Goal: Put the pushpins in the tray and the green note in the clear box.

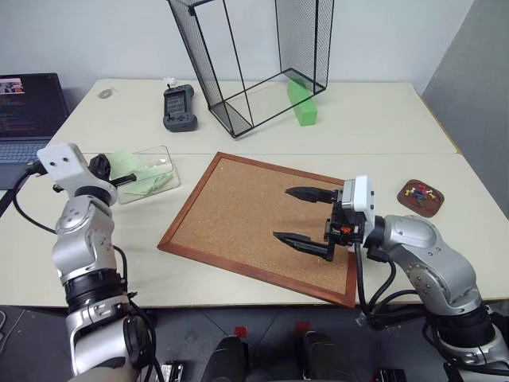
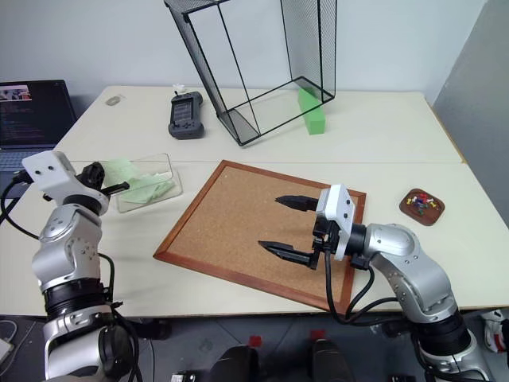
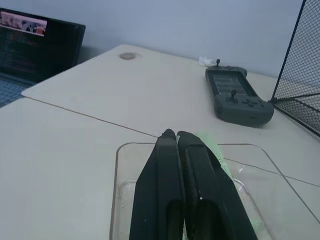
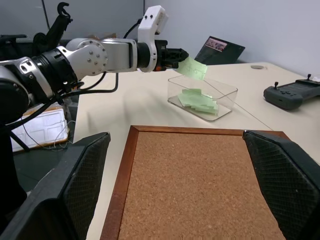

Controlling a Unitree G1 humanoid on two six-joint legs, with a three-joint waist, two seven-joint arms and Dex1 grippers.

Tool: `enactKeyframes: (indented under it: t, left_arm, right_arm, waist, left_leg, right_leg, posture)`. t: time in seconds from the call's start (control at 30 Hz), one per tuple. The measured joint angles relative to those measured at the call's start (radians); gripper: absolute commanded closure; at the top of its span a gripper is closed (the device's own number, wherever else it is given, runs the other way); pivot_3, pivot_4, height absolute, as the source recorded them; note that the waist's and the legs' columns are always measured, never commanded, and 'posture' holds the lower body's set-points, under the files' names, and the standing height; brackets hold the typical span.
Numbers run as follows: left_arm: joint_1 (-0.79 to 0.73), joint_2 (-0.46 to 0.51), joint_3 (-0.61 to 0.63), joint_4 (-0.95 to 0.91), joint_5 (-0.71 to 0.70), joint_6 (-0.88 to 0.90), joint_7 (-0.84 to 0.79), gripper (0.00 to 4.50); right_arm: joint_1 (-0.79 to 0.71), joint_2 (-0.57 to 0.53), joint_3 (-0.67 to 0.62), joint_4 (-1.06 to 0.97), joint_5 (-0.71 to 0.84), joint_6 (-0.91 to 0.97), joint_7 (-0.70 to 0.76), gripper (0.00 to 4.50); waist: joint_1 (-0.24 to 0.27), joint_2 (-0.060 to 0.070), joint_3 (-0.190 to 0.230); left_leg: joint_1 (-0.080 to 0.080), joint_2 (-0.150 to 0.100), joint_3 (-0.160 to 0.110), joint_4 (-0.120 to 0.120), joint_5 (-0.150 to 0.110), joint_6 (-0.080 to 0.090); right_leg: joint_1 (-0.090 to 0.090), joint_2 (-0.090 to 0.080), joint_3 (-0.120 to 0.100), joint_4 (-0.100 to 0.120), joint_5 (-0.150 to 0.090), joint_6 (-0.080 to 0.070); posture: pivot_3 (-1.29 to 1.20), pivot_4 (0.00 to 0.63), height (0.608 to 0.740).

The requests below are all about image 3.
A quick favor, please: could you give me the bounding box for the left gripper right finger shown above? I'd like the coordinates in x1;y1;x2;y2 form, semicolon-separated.
176;130;259;240

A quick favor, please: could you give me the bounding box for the black wire mesh basket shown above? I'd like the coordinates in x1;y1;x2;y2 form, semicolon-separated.
267;0;320;139

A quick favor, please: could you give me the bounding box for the white crumpled tissue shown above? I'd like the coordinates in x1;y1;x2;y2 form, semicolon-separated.
198;56;214;67

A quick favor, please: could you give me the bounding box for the dark laptop computer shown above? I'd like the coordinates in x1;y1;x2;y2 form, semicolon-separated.
0;7;87;109

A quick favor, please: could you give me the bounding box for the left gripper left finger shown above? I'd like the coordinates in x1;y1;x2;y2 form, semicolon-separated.
128;128;186;240

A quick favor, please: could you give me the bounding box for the small green paper piece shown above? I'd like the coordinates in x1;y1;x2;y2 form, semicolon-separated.
248;216;264;229

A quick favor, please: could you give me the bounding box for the clear plastic tray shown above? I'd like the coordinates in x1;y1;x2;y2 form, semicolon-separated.
109;142;320;240

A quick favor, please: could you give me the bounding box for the round grey table grommet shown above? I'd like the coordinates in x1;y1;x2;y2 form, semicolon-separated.
118;52;137;61

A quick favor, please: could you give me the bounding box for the light green paper note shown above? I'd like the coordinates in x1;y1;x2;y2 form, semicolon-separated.
194;130;237;182

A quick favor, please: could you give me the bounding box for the grey handheld joystick controller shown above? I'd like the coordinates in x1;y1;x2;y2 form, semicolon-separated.
205;58;275;129

